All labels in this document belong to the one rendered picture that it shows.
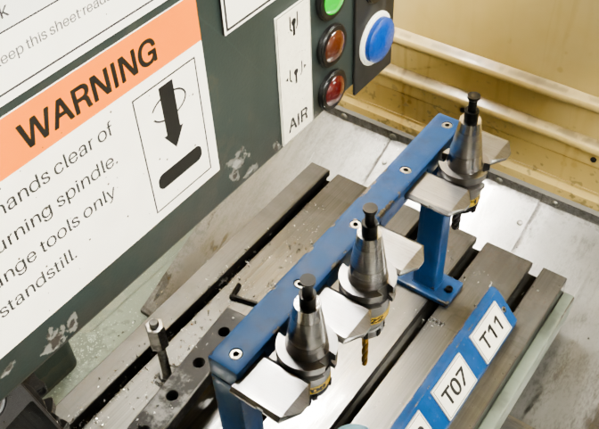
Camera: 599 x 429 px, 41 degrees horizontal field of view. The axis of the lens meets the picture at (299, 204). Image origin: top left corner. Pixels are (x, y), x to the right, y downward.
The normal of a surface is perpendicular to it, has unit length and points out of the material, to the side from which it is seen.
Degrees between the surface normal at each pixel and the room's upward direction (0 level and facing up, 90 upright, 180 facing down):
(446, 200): 0
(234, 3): 90
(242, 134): 90
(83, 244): 90
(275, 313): 0
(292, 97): 90
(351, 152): 24
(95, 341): 0
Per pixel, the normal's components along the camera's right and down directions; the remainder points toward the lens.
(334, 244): -0.04, -0.71
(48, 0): 0.80, 0.40
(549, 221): -0.28, -0.40
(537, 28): -0.59, 0.58
